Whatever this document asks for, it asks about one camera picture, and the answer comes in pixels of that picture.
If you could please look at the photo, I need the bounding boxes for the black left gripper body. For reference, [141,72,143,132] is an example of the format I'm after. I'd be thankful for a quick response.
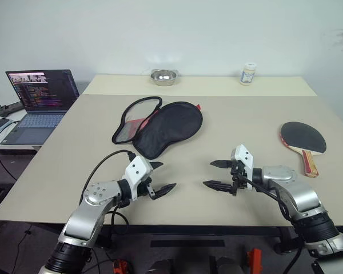
[136,174,157,200]

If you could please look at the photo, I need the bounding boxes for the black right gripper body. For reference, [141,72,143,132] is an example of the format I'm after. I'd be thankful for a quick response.
[229,159,249,198]

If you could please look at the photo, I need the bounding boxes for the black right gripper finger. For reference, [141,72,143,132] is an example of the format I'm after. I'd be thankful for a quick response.
[202,180,233,194]
[209,159,233,169]

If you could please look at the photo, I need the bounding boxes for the black red paddle case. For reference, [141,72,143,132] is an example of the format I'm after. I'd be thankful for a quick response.
[111,96,204,159]

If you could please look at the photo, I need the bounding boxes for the black table tennis paddle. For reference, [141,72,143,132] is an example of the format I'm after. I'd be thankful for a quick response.
[279,121,328,178]

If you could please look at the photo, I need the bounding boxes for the black floor strip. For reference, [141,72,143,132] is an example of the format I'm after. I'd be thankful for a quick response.
[150,239,226,248]

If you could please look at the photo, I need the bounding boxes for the dark rounded shape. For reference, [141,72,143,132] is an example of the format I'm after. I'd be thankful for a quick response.
[147,258,174,274]
[215,256,241,274]

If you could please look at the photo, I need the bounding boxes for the orange clamp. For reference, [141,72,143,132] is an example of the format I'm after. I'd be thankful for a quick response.
[112,259,130,274]
[246,248,263,274]

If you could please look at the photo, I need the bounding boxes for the steel bowl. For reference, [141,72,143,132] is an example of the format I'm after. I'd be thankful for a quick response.
[149,68,180,87]

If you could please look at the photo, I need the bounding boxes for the small white pill bottle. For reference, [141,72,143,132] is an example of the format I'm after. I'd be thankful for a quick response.
[240,62,258,86]

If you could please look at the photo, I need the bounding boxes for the open grey laptop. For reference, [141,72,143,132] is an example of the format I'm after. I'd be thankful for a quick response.
[1,68,81,146]

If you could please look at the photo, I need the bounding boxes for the black handheld controller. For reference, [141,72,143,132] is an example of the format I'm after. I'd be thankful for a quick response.
[0,100,22,118]

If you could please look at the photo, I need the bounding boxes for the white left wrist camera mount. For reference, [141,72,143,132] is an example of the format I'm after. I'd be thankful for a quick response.
[122,155,154,201]

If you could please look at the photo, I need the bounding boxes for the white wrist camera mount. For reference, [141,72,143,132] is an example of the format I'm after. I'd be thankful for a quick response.
[230,144,256,191]
[122,155,154,201]

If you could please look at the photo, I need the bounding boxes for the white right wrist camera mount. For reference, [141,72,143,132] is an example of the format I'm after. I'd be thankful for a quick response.
[230,144,256,191]

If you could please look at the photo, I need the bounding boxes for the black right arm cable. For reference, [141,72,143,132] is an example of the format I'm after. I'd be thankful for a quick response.
[240,175,304,274]

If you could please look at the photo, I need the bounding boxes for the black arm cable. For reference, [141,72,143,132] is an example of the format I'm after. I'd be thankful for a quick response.
[240,175,304,274]
[82,150,137,227]

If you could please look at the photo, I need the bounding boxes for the black table frame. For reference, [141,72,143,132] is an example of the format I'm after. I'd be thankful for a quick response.
[96,224,304,255]

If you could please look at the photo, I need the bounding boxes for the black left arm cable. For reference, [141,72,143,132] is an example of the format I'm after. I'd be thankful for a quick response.
[82,150,137,227]

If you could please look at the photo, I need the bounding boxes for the thin black floor cable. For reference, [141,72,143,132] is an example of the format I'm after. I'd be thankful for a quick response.
[10,224,33,273]

